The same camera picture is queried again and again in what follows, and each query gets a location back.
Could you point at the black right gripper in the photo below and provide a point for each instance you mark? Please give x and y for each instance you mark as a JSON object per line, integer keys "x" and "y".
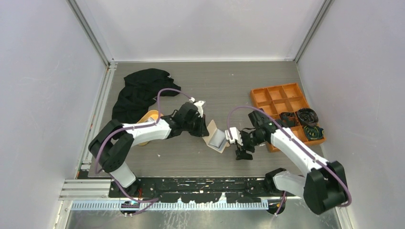
{"x": 241, "y": 154}

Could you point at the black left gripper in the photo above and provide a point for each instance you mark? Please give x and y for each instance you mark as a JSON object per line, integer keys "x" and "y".
{"x": 203, "y": 131}

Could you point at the yellow oval tray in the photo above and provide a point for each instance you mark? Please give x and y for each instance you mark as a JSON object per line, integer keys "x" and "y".
{"x": 148, "y": 135}

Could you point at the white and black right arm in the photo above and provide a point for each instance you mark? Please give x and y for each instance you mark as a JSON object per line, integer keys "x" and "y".
{"x": 322, "y": 184}

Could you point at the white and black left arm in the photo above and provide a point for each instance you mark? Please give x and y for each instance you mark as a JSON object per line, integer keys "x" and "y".
{"x": 112, "y": 144}

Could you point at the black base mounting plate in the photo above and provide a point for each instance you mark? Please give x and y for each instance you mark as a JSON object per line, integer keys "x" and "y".
{"x": 203, "y": 189}

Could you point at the dark patterned rolled tie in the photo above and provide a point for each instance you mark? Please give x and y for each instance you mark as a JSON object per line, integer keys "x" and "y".
{"x": 289, "y": 119}

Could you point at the black cloth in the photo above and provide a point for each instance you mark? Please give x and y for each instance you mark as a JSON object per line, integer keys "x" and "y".
{"x": 139, "y": 93}

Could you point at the green patterned rolled tie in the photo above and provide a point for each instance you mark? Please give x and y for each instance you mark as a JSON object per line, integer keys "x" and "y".
{"x": 313, "y": 132}

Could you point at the orange compartment tray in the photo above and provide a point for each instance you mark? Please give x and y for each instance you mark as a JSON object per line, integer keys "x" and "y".
{"x": 287, "y": 103}

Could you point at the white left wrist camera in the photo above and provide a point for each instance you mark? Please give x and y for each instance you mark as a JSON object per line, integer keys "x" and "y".
{"x": 199, "y": 104}

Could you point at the aluminium front rail frame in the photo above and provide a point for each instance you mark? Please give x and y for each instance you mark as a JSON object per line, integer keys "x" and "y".
{"x": 104, "y": 194}

